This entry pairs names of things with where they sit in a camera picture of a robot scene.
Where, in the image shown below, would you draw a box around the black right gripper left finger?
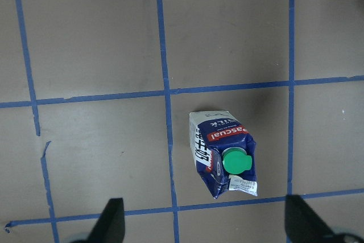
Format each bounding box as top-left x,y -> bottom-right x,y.
86,198 -> 125,243

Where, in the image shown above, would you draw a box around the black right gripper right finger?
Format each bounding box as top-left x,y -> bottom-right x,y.
284,195 -> 337,243

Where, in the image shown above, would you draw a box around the blue white milk carton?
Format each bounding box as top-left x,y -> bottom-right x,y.
189,110 -> 258,199

